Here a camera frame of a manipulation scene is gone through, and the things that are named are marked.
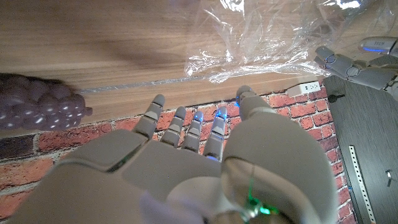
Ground small metal door fitting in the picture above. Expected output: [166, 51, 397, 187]
[384, 169, 394, 187]

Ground white power strip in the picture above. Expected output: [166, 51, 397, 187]
[286, 81, 322, 98]

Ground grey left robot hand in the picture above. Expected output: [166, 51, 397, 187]
[313, 36, 398, 100]

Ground purple toy grapes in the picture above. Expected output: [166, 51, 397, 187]
[0, 73, 93, 131]

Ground black door handle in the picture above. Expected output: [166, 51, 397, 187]
[327, 93, 346, 104]

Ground dark grey door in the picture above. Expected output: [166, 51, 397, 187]
[323, 74, 398, 224]

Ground white perforated strip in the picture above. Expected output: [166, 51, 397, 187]
[348, 145, 373, 224]

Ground clear plastic wrap sheet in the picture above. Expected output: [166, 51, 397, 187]
[185, 0, 398, 84]

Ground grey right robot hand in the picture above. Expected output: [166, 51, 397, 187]
[6, 85, 340, 224]

